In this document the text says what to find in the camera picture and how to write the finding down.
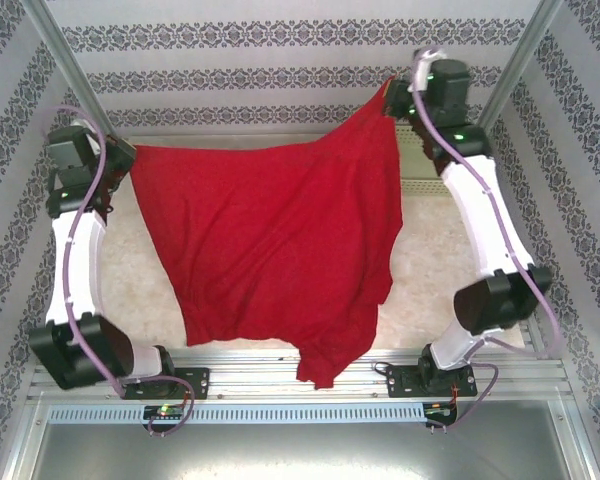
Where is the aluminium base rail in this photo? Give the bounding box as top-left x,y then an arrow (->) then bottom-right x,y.
28,348 -> 567,401

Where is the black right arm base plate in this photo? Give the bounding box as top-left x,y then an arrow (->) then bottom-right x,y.
384,362 -> 477,400

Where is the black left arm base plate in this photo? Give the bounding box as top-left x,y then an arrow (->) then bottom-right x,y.
124,367 -> 212,401

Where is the grey sheet metal tray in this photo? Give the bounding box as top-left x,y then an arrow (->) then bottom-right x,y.
29,424 -> 596,480

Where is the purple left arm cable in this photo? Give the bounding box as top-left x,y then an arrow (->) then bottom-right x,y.
39,104 -> 197,436

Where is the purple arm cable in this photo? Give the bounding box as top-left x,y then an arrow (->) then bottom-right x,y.
39,104 -> 197,436
412,47 -> 564,432

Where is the red t-shirt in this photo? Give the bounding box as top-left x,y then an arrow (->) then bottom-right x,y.
128,74 -> 406,391

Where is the aluminium frame post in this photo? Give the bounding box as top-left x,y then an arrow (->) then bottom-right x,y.
479,0 -> 564,131
22,0 -> 121,151

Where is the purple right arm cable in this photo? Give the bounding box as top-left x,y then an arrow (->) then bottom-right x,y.
412,47 -> 564,432

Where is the pale green plastic basket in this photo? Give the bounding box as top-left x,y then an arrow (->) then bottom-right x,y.
397,123 -> 464,199

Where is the slotted grey cable duct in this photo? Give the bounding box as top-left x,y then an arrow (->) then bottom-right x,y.
47,403 -> 427,426

